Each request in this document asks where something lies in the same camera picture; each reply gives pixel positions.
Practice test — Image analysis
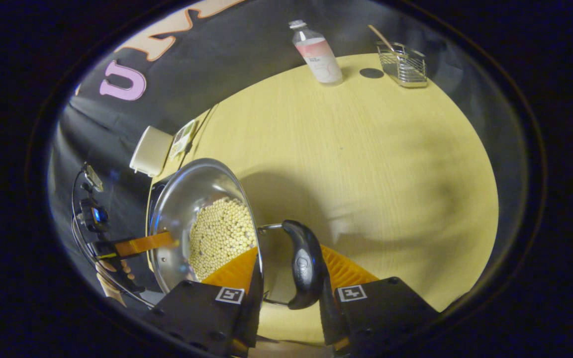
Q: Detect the thin black cable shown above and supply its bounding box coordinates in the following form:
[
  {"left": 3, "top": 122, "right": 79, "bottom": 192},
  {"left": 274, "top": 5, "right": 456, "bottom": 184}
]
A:
[{"left": 180, "top": 103, "right": 220, "bottom": 170}]

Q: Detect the metal wire utensil holder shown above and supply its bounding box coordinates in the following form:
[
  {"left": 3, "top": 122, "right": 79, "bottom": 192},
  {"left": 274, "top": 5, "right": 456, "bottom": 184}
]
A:
[{"left": 377, "top": 42, "right": 428, "bottom": 89}]

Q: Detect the pile of yellow soybeans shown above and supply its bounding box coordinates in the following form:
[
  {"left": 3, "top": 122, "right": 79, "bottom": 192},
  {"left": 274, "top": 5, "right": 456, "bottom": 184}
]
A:
[{"left": 189, "top": 197, "right": 257, "bottom": 282}]

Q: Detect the black induction cooktop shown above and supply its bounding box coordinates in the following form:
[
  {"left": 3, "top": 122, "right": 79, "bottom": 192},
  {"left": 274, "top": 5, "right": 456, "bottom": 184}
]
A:
[{"left": 146, "top": 180, "right": 164, "bottom": 234}]

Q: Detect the white toaster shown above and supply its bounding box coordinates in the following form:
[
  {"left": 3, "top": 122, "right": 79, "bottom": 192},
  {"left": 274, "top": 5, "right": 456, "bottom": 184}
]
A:
[{"left": 129, "top": 126, "right": 174, "bottom": 178}]

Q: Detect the wooden stick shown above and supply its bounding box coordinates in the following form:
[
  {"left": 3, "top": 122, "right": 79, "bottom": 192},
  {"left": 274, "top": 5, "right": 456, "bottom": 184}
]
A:
[{"left": 368, "top": 24, "right": 396, "bottom": 53}]

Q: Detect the clear bottle pink label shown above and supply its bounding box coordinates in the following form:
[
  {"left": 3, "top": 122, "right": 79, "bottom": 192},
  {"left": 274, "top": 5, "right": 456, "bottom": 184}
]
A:
[{"left": 288, "top": 19, "right": 344, "bottom": 86}]

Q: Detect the white divided bean dish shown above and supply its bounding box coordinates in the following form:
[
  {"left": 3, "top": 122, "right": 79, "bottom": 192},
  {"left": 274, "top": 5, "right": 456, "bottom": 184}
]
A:
[{"left": 170, "top": 119, "right": 198, "bottom": 159}]

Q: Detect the stainless steel pot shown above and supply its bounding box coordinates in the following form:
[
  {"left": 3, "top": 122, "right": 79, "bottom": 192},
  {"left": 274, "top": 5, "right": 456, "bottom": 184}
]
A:
[{"left": 148, "top": 158, "right": 326, "bottom": 310}]

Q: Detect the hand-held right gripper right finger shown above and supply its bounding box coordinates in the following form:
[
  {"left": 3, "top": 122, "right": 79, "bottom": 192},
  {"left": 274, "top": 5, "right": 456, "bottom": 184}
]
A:
[{"left": 318, "top": 245, "right": 440, "bottom": 358}]

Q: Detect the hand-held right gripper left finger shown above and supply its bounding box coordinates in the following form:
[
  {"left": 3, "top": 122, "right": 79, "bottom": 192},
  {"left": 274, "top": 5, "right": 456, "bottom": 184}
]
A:
[{"left": 142, "top": 247, "right": 265, "bottom": 358}]

